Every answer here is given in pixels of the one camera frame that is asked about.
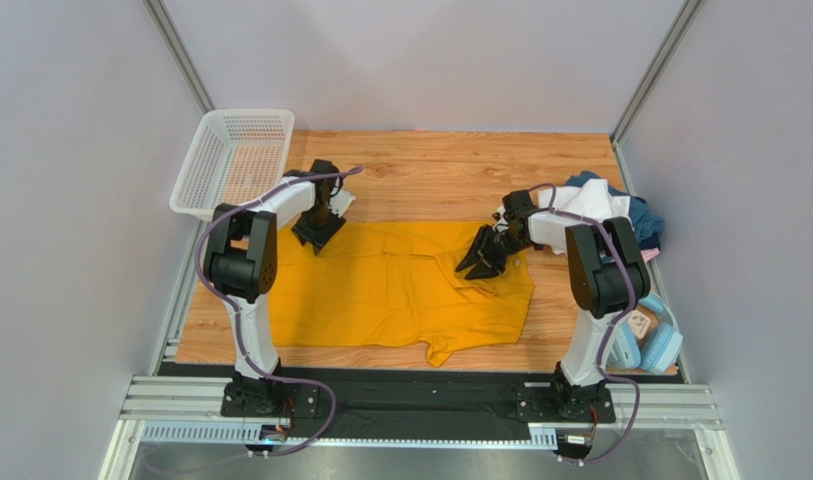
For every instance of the blue t-shirt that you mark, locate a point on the blue t-shirt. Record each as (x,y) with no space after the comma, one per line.
(648,226)

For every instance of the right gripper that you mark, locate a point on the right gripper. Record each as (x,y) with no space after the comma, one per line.
(501,240)

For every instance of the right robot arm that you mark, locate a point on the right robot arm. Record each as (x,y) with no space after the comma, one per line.
(607,275)

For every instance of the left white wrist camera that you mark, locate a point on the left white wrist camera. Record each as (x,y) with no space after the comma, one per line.
(341,201)

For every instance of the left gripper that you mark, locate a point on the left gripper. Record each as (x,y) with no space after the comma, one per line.
(319,237)

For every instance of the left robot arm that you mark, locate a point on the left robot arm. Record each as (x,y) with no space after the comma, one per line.
(240,250)

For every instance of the pink garment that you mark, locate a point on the pink garment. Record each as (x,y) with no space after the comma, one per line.
(649,254)

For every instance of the pink item inside headphones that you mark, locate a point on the pink item inside headphones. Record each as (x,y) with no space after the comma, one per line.
(639,324)

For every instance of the white t-shirt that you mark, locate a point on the white t-shirt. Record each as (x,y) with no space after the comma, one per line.
(592,200)

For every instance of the white plastic basket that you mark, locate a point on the white plastic basket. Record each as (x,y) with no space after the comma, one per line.
(236,155)

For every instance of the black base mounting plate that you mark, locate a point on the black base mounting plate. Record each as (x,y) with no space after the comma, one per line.
(407,404)

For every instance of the yellow t-shirt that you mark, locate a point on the yellow t-shirt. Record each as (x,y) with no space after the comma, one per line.
(394,284)

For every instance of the light blue headphones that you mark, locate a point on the light blue headphones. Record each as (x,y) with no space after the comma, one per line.
(659,350)

